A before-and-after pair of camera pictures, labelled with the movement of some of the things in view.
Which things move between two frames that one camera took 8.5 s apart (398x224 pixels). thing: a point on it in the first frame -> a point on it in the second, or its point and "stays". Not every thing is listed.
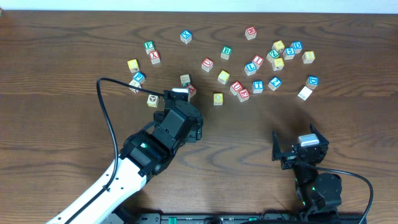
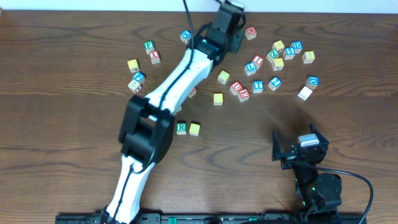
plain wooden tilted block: x=305 y=93 stays
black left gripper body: x=169 y=95 -> x=237 y=42
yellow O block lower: x=217 y=99 stays
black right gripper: x=289 y=157 stays
